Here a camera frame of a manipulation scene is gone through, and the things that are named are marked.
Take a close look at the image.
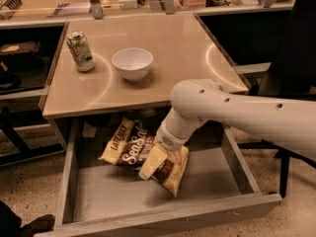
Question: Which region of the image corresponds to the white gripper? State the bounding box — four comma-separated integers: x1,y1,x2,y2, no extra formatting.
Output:
139,108,206,180

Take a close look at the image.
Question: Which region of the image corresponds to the brown Late July chip bag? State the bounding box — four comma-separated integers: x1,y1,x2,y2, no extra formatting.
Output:
100,118,189,197

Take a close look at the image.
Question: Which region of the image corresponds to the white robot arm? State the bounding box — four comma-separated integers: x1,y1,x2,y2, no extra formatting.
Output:
139,79,316,180

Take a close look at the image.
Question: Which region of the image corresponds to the grey open drawer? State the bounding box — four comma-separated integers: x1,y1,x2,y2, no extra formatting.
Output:
37,118,281,237

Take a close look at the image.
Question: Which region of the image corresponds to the beige counter cabinet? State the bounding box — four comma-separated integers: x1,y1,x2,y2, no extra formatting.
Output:
42,14,248,146

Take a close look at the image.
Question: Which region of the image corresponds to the white bowl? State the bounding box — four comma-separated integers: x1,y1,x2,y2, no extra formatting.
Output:
112,47,153,82

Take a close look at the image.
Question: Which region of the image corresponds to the brown shoe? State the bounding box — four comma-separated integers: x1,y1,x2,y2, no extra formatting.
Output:
20,214,55,237

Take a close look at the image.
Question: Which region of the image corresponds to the green white soda can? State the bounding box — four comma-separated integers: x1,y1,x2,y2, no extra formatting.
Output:
66,31,95,72

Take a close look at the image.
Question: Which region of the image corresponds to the black office chair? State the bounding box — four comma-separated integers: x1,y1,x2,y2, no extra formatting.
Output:
248,0,316,196

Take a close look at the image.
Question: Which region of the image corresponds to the dark side shelf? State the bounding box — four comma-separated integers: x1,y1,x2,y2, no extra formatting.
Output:
0,23,66,166

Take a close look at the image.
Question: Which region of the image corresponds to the purple white paper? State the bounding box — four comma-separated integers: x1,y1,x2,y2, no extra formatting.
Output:
53,3,91,17

